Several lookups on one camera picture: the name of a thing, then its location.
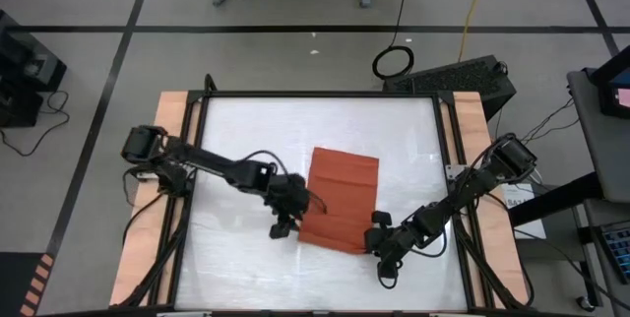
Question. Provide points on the black metal table frame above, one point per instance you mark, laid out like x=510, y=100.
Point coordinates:
x=320, y=94

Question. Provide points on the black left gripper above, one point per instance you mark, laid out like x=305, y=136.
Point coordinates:
x=290, y=196

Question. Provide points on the blue lit keypad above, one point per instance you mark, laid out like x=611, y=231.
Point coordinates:
x=621, y=253

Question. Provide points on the orange towel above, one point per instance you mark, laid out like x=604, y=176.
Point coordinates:
x=344, y=194

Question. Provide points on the black cart frame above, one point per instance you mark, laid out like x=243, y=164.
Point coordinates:
x=556, y=200

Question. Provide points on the grey side table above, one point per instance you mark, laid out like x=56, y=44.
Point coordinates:
x=605, y=149

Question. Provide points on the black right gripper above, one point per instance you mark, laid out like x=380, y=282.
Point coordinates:
x=391, y=243

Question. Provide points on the black equipment stack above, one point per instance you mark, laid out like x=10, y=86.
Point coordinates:
x=24, y=71

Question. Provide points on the white paper sheet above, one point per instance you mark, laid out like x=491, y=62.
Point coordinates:
x=529, y=201

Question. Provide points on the light wooden side board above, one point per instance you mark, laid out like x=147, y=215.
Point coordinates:
x=470, y=110
x=170, y=107

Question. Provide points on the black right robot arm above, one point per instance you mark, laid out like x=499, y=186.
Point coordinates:
x=472, y=189

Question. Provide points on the black monitor with lit screen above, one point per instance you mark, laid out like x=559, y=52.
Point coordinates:
x=612, y=85

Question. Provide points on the grey metal mount plate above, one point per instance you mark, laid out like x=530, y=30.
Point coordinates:
x=454, y=173

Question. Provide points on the black orange striped floor mat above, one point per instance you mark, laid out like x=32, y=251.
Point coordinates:
x=15, y=282

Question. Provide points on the black computer tower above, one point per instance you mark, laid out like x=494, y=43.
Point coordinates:
x=458, y=81

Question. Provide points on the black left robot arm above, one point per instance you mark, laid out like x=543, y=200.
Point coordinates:
x=207, y=159

